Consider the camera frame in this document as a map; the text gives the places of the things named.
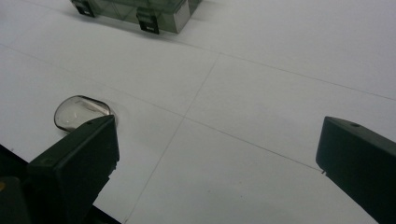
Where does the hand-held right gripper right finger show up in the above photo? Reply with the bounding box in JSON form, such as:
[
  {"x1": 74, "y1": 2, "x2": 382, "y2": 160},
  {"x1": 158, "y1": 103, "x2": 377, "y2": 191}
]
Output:
[{"x1": 315, "y1": 116, "x2": 396, "y2": 224}]

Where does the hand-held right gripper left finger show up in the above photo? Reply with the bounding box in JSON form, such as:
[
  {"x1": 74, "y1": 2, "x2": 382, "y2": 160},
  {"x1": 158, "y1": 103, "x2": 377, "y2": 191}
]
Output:
[{"x1": 26, "y1": 114, "x2": 120, "y2": 224}]

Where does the clear glass lens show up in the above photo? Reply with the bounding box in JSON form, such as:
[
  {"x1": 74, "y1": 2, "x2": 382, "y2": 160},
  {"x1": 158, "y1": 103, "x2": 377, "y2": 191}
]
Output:
[{"x1": 53, "y1": 94, "x2": 117, "y2": 133}]

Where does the grey transparent compartment box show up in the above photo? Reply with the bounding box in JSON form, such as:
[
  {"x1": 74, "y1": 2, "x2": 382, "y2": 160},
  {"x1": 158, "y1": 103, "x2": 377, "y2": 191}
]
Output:
[{"x1": 69, "y1": 0, "x2": 204, "y2": 35}]

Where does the white table cover sheet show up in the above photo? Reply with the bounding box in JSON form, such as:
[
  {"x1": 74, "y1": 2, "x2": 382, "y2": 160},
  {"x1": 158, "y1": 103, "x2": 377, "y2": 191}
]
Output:
[{"x1": 0, "y1": 0, "x2": 396, "y2": 224}]

